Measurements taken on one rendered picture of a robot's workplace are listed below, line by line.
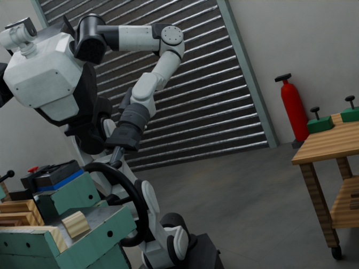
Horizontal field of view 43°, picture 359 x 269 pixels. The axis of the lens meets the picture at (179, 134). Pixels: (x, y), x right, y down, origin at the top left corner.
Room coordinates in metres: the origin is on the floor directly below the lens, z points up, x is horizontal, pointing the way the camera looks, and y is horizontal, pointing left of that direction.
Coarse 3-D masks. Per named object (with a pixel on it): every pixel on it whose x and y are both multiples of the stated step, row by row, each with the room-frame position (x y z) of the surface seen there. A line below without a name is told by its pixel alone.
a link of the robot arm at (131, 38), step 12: (156, 24) 1.67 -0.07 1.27; (168, 24) 1.67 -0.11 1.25; (120, 36) 1.64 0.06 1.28; (132, 36) 1.65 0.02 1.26; (144, 36) 1.65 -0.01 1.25; (156, 36) 1.64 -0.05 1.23; (168, 36) 1.62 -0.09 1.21; (180, 36) 1.63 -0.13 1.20; (120, 48) 1.66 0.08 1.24; (132, 48) 1.67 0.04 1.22; (144, 48) 1.67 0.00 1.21; (156, 48) 1.67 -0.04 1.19
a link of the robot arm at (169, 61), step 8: (160, 40) 1.66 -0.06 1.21; (160, 48) 1.68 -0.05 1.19; (168, 48) 1.64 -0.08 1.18; (176, 48) 1.63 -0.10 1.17; (184, 48) 1.65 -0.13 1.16; (160, 56) 1.70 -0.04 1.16; (168, 56) 1.61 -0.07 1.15; (176, 56) 1.61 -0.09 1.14; (160, 64) 1.59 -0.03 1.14; (168, 64) 1.59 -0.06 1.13; (176, 64) 1.61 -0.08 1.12; (160, 72) 1.57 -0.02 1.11; (168, 72) 1.58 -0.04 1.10; (168, 80) 1.59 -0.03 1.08
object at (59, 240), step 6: (0, 228) 1.03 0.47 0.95; (6, 228) 1.01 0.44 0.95; (12, 228) 0.99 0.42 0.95; (18, 228) 0.97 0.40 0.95; (24, 228) 0.95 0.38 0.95; (30, 228) 0.93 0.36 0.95; (36, 228) 0.91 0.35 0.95; (42, 228) 0.90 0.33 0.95; (48, 228) 0.88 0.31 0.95; (54, 228) 0.87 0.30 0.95; (54, 234) 0.86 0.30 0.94; (60, 234) 0.87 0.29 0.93; (54, 240) 0.86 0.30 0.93; (60, 240) 0.87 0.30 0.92; (60, 246) 0.86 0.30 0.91; (66, 246) 0.87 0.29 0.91; (60, 252) 0.86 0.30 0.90
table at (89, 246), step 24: (48, 216) 1.16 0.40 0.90; (96, 216) 1.00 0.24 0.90; (120, 216) 0.97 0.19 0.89; (72, 240) 0.91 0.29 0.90; (96, 240) 0.92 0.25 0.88; (120, 240) 0.96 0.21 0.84; (0, 264) 1.03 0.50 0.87; (24, 264) 0.95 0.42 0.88; (48, 264) 0.87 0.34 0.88; (72, 264) 0.87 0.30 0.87
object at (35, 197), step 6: (12, 192) 1.16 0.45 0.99; (18, 192) 1.14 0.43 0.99; (24, 192) 1.12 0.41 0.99; (30, 192) 1.12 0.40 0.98; (42, 192) 1.19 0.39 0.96; (12, 198) 1.17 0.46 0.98; (18, 198) 1.15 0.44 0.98; (24, 198) 1.13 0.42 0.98; (30, 198) 1.12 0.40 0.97; (36, 198) 1.17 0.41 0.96; (36, 204) 1.12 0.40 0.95; (42, 216) 1.12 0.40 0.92
